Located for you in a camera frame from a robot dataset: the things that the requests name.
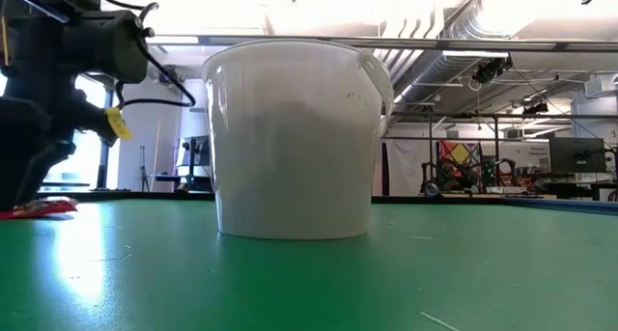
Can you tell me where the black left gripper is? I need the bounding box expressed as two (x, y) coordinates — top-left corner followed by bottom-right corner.
(0, 74), (120, 211)

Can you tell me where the red Skittles candy pack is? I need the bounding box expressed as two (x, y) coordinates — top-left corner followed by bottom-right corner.
(0, 197), (79, 220)

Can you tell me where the white plastic bucket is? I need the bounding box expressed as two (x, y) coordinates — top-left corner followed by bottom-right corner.
(201, 38), (395, 240)

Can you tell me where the large bright window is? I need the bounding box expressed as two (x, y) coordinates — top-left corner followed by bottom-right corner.
(41, 72), (115, 190)

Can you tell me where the black equipment cart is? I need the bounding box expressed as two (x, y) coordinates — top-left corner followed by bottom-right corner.
(176, 135), (214, 192)

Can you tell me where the black ceiling device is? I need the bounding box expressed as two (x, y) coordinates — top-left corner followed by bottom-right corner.
(156, 65), (180, 87)

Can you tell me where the white round column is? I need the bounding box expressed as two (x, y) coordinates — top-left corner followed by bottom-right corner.
(178, 78), (212, 178)

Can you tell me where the long ceiling light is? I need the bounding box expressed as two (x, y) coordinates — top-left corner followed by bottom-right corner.
(144, 34), (204, 46)

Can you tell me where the green table mat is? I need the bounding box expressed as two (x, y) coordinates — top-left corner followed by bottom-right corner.
(0, 199), (618, 331)

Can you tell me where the white hanging sheet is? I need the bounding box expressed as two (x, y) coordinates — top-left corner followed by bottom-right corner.
(385, 138), (439, 197)

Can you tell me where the colourful patchwork panel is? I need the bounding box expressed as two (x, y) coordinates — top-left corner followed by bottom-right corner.
(437, 140), (483, 178)

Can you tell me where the black ceiling spotlight cluster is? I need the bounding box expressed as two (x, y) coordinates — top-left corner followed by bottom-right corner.
(471, 56), (514, 85)

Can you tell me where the black flat screen monitor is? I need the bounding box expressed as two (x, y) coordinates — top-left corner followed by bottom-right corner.
(548, 136), (607, 175)

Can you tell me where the yellow cable tag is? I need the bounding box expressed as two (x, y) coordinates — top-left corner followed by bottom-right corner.
(104, 107), (132, 141)

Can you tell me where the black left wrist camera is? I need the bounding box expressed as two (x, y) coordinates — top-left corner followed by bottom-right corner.
(62, 10), (151, 84)

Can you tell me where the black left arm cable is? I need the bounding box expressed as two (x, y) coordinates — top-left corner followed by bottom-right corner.
(113, 2), (197, 110)

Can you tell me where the black metal rack frame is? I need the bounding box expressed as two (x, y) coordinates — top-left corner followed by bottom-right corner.
(380, 111), (618, 197)

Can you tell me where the silver ventilation duct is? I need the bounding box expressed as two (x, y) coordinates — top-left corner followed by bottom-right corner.
(385, 0), (618, 105)

